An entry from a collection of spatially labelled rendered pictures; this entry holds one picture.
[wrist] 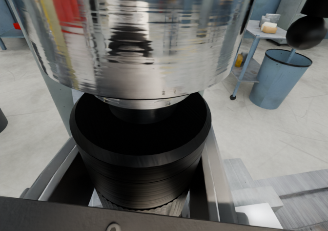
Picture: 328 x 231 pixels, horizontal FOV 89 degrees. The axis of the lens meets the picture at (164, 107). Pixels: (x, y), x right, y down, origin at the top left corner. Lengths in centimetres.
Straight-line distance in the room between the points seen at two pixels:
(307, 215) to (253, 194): 20
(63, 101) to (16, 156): 142
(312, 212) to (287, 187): 6
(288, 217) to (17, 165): 178
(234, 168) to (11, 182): 162
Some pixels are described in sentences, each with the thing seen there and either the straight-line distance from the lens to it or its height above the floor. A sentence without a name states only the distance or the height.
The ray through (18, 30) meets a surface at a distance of 452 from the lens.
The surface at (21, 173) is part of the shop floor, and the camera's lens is 179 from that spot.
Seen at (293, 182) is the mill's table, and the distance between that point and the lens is 57.
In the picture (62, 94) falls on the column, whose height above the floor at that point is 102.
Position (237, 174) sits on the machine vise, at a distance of 41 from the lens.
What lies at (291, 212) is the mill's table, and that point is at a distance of 52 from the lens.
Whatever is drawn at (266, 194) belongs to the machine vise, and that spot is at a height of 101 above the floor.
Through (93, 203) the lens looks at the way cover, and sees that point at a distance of 51.
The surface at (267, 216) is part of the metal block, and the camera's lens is 31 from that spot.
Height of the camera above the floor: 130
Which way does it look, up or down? 39 degrees down
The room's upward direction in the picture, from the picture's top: 5 degrees clockwise
